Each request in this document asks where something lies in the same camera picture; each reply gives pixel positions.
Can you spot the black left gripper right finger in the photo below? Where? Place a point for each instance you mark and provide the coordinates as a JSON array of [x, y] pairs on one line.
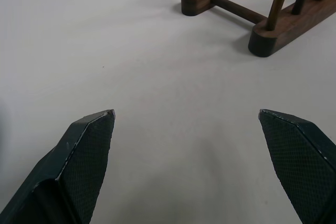
[[296, 166]]

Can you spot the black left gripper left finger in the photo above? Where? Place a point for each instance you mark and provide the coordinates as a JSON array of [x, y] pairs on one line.
[[78, 169]]

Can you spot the dark wooden dish rack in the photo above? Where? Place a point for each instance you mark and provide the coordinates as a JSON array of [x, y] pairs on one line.
[[267, 19]]

